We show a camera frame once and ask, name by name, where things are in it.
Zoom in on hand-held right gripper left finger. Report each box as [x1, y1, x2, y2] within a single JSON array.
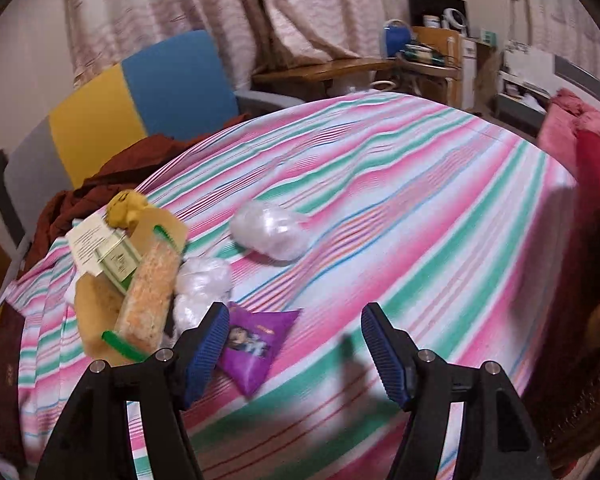
[[35, 302, 231, 480]]

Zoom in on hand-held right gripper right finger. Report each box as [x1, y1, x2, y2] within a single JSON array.
[[361, 302, 553, 480]]

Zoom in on wooden box with packets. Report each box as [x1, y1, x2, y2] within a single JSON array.
[[74, 207, 190, 363]]

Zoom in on clear plastic bag ball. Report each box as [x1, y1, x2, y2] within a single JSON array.
[[229, 200, 311, 262]]

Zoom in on yellow sock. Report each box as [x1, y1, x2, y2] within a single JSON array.
[[105, 189, 151, 231]]

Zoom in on purple snack packet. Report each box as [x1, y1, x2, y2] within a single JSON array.
[[216, 302, 301, 398]]

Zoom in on white crumpled plastic bag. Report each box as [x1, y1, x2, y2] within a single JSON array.
[[171, 292, 217, 340], [175, 256, 233, 301]]

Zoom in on orange snack packet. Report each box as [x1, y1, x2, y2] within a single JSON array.
[[114, 240, 183, 353]]

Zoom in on green and white box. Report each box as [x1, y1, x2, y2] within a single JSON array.
[[91, 234, 143, 295]]

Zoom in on white paper leaflet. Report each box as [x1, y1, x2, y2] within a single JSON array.
[[65, 212, 118, 278]]

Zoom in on pink green striped bed sheet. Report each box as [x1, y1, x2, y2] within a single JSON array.
[[5, 91, 578, 480]]

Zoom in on dark brown patterned cloth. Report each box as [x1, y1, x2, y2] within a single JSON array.
[[522, 185, 600, 476]]

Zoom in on rust brown cloth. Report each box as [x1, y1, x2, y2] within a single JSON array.
[[22, 132, 211, 271]]

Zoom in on grey yellow blue chair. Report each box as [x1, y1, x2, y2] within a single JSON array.
[[0, 30, 306, 261]]

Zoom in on light wooden cabinet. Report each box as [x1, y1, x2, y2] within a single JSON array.
[[412, 25, 463, 106]]

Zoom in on wooden desk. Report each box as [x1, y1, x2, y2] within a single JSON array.
[[252, 57, 396, 96]]

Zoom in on pink blanket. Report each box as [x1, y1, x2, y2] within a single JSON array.
[[535, 87, 600, 196]]

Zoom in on white storage shelf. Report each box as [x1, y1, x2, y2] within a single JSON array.
[[495, 40, 556, 126]]

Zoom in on beige patterned curtain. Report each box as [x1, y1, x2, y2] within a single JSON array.
[[62, 0, 411, 91]]

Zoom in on black board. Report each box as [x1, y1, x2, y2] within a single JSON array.
[[409, 0, 467, 36]]

